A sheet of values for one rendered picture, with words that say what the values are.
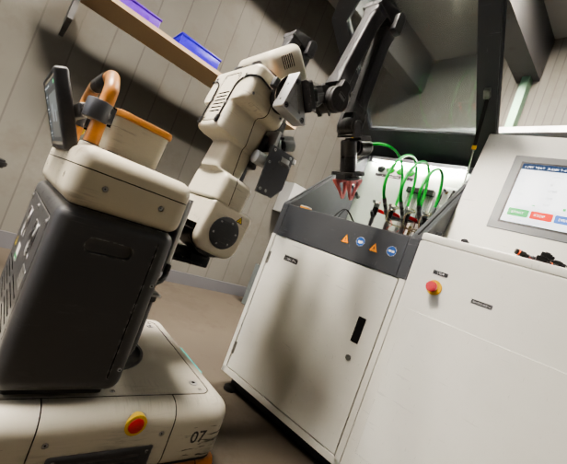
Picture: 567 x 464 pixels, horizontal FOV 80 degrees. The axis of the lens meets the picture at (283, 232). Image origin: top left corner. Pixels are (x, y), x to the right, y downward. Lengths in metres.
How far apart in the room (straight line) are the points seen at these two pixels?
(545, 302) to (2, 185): 3.18
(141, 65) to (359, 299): 2.68
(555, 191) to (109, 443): 1.63
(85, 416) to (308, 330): 0.88
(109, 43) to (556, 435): 3.39
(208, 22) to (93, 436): 3.34
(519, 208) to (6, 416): 1.65
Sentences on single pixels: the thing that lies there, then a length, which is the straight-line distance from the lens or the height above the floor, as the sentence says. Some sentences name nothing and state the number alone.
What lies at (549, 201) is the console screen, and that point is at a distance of 1.62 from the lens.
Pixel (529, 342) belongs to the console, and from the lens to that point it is 1.25.
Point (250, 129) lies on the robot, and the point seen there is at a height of 1.06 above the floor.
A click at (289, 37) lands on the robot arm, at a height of 1.57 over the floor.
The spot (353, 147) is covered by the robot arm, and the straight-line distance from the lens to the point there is 1.22.
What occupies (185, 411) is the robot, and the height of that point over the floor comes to 0.26.
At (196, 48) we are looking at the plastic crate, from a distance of 3.03.
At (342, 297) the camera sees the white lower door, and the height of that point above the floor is 0.64.
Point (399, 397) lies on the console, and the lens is 1.34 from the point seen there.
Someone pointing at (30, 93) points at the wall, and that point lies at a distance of 3.19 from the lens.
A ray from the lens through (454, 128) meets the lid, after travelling 1.93.
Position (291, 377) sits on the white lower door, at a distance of 1.55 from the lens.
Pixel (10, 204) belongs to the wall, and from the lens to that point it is 3.21.
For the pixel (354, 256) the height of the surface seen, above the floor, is 0.81.
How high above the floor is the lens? 0.76
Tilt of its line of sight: 2 degrees up
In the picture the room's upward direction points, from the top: 21 degrees clockwise
